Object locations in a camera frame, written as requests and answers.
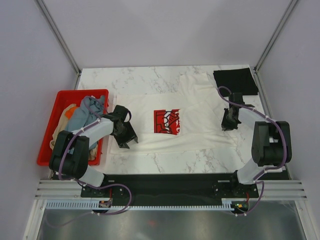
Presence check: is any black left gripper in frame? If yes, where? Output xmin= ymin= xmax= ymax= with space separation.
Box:
xmin=112 ymin=122 xmax=138 ymax=150

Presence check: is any white t-shirt red print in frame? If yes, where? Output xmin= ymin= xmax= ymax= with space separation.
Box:
xmin=110 ymin=73 xmax=238 ymax=155

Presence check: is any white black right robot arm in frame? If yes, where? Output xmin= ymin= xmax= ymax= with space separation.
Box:
xmin=221 ymin=92 xmax=292 ymax=197

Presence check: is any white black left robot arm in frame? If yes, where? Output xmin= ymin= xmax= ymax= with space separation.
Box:
xmin=49 ymin=105 xmax=138 ymax=197

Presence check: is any folded black t-shirt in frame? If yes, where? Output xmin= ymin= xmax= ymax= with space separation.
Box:
xmin=213 ymin=68 xmax=259 ymax=96

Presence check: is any light blue t-shirt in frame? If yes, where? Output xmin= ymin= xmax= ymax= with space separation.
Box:
xmin=50 ymin=95 xmax=105 ymax=150

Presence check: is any orange garment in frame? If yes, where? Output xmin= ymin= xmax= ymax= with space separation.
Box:
xmin=64 ymin=106 xmax=78 ymax=120

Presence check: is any beige t-shirt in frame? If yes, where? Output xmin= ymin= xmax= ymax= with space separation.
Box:
xmin=49 ymin=103 xmax=97 ymax=150

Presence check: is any red plastic bin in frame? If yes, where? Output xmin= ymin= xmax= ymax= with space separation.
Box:
xmin=37 ymin=89 xmax=109 ymax=167

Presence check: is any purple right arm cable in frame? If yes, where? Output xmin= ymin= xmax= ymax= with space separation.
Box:
xmin=217 ymin=85 xmax=293 ymax=186

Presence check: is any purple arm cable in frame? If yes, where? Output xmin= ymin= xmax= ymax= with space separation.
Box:
xmin=57 ymin=96 xmax=103 ymax=182
xmin=217 ymin=85 xmax=293 ymax=186

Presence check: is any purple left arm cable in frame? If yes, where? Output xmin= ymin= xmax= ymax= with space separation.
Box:
xmin=57 ymin=96 xmax=103 ymax=182

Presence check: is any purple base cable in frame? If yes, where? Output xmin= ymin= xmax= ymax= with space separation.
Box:
xmin=90 ymin=183 xmax=133 ymax=217

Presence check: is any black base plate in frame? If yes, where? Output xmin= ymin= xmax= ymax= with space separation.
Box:
xmin=80 ymin=173 xmax=259 ymax=206

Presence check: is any white slotted cable duct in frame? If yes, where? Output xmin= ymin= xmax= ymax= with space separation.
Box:
xmin=45 ymin=199 xmax=234 ymax=211

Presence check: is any left aluminium frame post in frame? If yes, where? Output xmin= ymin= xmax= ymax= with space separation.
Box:
xmin=34 ymin=0 xmax=82 ymax=76

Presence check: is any aluminium frame post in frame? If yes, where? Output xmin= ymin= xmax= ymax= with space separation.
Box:
xmin=253 ymin=0 xmax=300 ymax=74
xmin=34 ymin=0 xmax=82 ymax=76

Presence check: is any right aluminium frame post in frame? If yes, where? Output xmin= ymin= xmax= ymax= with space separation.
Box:
xmin=253 ymin=0 xmax=300 ymax=74

